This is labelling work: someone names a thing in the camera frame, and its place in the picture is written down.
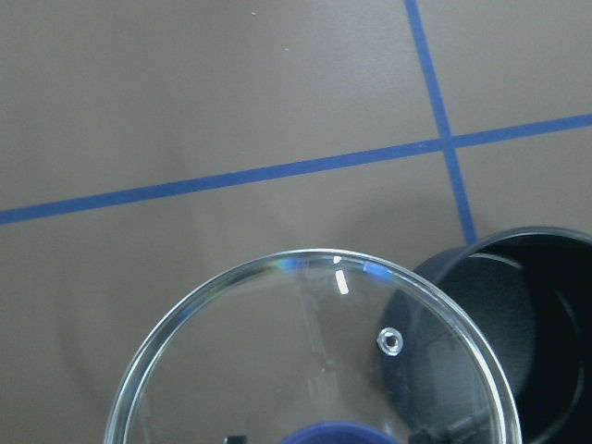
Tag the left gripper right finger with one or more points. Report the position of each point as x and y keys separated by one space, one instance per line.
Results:
x=426 y=436

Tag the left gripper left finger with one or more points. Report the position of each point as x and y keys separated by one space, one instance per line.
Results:
x=235 y=440

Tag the glass pot lid blue knob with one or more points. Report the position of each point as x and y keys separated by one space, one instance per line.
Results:
x=288 y=349

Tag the dark blue saucepan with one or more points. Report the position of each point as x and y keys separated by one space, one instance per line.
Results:
x=529 y=292

